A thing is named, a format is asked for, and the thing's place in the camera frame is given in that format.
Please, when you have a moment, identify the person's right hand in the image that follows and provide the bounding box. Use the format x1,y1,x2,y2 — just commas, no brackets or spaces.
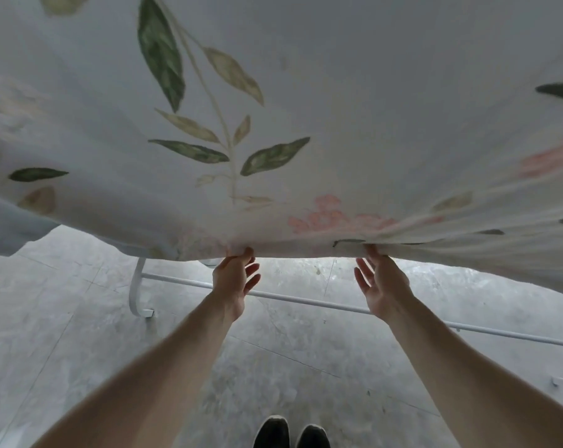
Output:
354,244,415,323

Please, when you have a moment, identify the person's left hand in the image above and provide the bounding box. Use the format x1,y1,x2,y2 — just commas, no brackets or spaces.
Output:
212,247,262,322

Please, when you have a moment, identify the white floral leaf-print bed sheet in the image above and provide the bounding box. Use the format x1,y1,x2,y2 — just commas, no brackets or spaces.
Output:
0,0,563,297

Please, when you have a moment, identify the person's right forearm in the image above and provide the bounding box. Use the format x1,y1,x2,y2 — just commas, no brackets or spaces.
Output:
384,294,563,448

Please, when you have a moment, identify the person's left forearm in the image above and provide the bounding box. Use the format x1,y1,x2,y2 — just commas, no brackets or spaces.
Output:
31,291,244,448

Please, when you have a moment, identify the white metal drying rack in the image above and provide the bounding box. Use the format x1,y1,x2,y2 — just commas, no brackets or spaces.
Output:
129,257,563,388

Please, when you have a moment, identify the person's black left shoe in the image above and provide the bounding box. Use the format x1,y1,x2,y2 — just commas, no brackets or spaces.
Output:
253,415,291,448

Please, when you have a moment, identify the person's black shoe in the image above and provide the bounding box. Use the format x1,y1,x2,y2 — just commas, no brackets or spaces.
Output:
253,415,291,448
296,424,331,448

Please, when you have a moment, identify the person's black right shoe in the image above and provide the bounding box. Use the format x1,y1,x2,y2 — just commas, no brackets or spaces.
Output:
296,424,331,448

